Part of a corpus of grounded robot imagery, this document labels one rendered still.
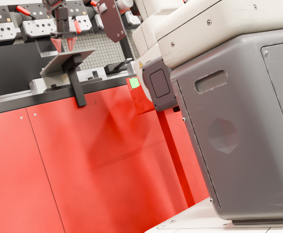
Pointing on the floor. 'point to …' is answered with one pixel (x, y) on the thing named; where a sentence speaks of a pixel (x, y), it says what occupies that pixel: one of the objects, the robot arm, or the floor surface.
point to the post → (126, 49)
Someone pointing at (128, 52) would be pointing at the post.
